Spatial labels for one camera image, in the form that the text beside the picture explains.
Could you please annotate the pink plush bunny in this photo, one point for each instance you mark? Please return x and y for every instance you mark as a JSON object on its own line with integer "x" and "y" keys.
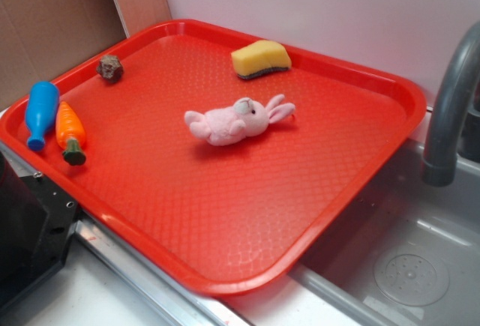
{"x": 246, "y": 118}

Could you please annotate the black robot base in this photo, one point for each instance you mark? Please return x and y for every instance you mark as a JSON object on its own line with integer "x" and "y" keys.
{"x": 38, "y": 219}

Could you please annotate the red plastic tray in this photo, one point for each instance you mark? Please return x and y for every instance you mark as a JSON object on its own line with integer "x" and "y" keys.
{"x": 221, "y": 220}

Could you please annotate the orange toy carrot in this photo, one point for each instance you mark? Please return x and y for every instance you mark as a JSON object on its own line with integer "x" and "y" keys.
{"x": 70, "y": 135}

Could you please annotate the blue plastic toy bottle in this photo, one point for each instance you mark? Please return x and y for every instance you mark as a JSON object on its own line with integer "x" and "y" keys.
{"x": 40, "y": 114}

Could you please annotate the brown rock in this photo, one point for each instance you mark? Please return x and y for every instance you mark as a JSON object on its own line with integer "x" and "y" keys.
{"x": 110, "y": 68}

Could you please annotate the yellow sponge with grey pad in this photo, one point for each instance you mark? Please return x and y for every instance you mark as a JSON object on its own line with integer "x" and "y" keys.
{"x": 260, "y": 58}

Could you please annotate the grey toy faucet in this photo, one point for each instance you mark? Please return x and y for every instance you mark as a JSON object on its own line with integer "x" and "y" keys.
{"x": 454, "y": 124}

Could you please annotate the brown cardboard panel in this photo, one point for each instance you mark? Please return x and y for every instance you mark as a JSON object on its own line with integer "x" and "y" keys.
{"x": 41, "y": 39}

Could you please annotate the grey plastic sink basin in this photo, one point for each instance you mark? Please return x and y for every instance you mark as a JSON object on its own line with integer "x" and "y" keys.
{"x": 402, "y": 252}

